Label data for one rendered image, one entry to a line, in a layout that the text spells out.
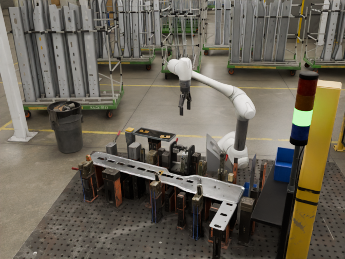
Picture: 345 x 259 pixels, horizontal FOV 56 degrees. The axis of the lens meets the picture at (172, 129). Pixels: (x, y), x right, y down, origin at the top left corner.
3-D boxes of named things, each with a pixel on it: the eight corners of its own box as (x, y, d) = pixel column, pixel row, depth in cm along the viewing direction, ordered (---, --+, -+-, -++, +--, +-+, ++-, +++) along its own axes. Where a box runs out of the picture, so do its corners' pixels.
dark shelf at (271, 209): (249, 220, 208) (250, 217, 207) (276, 156, 281) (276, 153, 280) (285, 230, 199) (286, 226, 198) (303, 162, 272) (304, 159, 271)
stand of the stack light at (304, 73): (280, 200, 145) (298, 73, 121) (282, 191, 151) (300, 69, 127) (296, 204, 142) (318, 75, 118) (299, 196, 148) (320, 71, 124)
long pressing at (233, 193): (80, 163, 281) (80, 161, 280) (97, 151, 299) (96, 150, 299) (237, 205, 224) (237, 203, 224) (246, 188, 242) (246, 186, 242)
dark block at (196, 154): (191, 198, 280) (191, 155, 262) (194, 193, 286) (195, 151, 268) (196, 200, 278) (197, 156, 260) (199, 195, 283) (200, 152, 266)
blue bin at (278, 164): (272, 180, 244) (274, 165, 239) (275, 160, 270) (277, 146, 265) (296, 184, 239) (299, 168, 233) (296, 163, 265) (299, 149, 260)
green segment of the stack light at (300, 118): (291, 124, 130) (293, 110, 127) (293, 118, 135) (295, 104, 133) (309, 127, 127) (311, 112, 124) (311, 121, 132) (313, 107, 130)
